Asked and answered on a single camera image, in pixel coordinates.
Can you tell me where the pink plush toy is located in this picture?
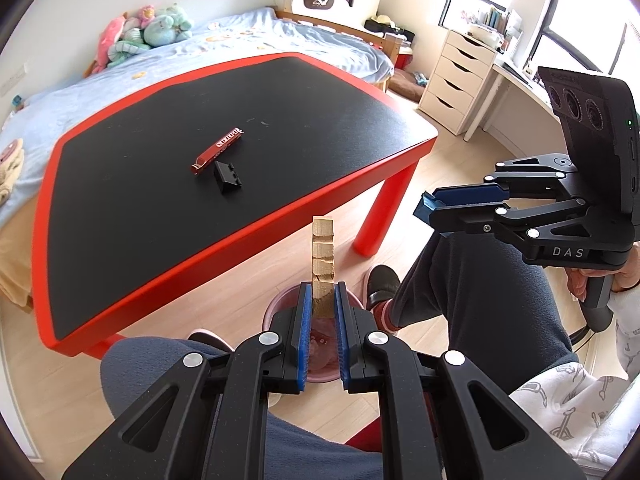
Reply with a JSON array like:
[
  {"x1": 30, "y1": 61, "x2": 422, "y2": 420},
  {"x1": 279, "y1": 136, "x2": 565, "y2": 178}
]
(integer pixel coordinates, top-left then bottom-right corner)
[{"x1": 92, "y1": 16, "x2": 128, "y2": 73}]

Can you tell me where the teal plush toy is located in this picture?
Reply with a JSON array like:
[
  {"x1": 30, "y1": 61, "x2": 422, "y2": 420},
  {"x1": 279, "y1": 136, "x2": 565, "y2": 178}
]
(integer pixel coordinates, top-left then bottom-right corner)
[{"x1": 144, "y1": 4, "x2": 195, "y2": 48}]

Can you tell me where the black bag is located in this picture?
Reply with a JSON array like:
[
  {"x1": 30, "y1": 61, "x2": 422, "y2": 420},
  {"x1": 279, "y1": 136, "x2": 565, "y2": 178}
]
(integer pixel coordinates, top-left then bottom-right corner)
[{"x1": 364, "y1": 16, "x2": 416, "y2": 42}]

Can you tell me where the notched wooden strip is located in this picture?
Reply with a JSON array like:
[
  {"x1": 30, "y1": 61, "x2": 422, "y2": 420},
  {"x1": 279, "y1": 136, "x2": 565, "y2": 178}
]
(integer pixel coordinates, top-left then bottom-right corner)
[{"x1": 311, "y1": 216, "x2": 336, "y2": 320}]

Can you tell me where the bed with blue sheet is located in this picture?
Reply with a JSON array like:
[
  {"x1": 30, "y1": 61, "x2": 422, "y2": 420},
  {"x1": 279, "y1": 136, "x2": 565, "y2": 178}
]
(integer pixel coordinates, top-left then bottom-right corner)
[{"x1": 0, "y1": 7, "x2": 396, "y2": 226}]

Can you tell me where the red and black table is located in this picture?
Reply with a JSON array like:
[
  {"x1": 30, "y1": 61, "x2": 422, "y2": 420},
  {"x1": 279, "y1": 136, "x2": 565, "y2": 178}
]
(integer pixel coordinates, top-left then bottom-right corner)
[{"x1": 37, "y1": 52, "x2": 438, "y2": 358}]

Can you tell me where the dark slipper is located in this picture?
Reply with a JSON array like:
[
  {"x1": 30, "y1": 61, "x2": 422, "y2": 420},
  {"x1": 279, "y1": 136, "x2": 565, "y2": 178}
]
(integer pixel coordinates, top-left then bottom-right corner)
[
  {"x1": 365, "y1": 265, "x2": 401, "y2": 333},
  {"x1": 187, "y1": 329, "x2": 232, "y2": 356}
]

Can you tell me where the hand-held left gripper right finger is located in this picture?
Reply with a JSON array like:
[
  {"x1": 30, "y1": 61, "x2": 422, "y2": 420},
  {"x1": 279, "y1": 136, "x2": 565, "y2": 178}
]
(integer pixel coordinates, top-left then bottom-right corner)
[{"x1": 334, "y1": 281, "x2": 588, "y2": 480}]

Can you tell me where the red packet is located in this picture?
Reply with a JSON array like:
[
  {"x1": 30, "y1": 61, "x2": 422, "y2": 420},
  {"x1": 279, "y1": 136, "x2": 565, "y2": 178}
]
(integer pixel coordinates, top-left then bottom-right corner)
[{"x1": 190, "y1": 127, "x2": 246, "y2": 176}]

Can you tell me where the striped green plush toy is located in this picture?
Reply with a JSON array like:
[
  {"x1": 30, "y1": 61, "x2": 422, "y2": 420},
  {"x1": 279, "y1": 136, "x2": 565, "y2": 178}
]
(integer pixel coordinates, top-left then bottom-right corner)
[{"x1": 107, "y1": 30, "x2": 151, "y2": 68}]

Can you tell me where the white desk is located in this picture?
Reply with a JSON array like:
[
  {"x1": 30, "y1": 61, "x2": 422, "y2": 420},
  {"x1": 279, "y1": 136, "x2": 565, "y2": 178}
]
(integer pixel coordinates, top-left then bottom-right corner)
[{"x1": 462, "y1": 57, "x2": 571, "y2": 161}]

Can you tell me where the small pink flower plush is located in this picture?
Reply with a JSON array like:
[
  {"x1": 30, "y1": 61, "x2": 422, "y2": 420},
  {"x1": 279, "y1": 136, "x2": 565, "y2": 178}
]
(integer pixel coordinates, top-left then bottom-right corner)
[{"x1": 125, "y1": 6, "x2": 157, "y2": 31}]

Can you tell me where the white drawer chest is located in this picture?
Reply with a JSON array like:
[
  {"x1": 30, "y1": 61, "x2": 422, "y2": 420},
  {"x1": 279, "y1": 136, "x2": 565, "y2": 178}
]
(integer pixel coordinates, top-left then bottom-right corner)
[{"x1": 417, "y1": 29, "x2": 501, "y2": 136}]

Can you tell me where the black plastic bracket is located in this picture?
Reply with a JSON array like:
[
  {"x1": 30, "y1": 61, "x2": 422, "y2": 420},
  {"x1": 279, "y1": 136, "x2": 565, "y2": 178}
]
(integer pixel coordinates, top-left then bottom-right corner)
[{"x1": 214, "y1": 160, "x2": 244, "y2": 196}]

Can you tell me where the white printed shirt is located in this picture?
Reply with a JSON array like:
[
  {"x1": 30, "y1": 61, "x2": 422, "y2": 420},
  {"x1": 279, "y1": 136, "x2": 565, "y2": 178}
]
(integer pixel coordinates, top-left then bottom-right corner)
[{"x1": 510, "y1": 360, "x2": 636, "y2": 480}]

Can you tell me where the person's right forearm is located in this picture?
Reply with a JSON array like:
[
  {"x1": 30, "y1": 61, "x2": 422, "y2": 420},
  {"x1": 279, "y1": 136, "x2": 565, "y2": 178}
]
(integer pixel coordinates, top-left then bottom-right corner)
[{"x1": 607, "y1": 282, "x2": 640, "y2": 378}]

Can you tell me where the wooden bed frame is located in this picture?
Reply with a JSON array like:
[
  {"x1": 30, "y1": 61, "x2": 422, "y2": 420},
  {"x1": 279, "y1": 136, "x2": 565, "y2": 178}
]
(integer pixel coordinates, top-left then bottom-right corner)
[{"x1": 270, "y1": 7, "x2": 406, "y2": 93}]

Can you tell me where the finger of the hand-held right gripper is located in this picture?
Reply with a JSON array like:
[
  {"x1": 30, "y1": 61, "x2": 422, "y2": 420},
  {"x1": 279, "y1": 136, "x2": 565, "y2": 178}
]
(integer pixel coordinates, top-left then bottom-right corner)
[
  {"x1": 422, "y1": 152, "x2": 577, "y2": 208},
  {"x1": 414, "y1": 191, "x2": 590, "y2": 251}
]

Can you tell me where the left dark slipper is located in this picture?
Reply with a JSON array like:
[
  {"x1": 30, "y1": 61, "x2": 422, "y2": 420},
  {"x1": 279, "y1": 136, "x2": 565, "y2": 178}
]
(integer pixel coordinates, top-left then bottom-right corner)
[{"x1": 187, "y1": 329, "x2": 232, "y2": 356}]

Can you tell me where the pink waste bin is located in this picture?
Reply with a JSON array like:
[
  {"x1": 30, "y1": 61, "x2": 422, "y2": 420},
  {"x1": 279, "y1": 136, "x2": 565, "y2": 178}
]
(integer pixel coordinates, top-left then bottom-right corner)
[{"x1": 262, "y1": 287, "x2": 371, "y2": 386}]

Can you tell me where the right dark slipper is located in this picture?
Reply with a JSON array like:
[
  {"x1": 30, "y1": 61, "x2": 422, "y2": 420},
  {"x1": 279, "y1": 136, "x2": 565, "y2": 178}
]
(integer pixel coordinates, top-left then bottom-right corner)
[{"x1": 365, "y1": 265, "x2": 401, "y2": 333}]

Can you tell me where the person's right hand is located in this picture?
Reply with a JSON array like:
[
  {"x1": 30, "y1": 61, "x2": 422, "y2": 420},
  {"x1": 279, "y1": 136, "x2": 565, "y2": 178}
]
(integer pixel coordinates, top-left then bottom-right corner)
[{"x1": 566, "y1": 247, "x2": 640, "y2": 306}]

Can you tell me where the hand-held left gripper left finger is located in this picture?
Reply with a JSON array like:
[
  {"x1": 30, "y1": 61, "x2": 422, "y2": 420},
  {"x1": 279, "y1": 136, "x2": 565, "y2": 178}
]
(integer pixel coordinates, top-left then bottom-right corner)
[{"x1": 60, "y1": 281, "x2": 316, "y2": 480}]

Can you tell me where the person's right leg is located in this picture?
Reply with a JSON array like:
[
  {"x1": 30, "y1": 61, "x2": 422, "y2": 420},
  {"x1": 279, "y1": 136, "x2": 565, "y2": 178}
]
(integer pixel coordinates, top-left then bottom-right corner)
[{"x1": 390, "y1": 232, "x2": 596, "y2": 396}]

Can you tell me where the row of books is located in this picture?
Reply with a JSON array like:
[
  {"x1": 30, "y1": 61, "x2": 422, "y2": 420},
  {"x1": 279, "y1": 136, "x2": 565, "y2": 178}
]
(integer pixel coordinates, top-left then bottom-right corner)
[{"x1": 462, "y1": 5, "x2": 523, "y2": 53}]

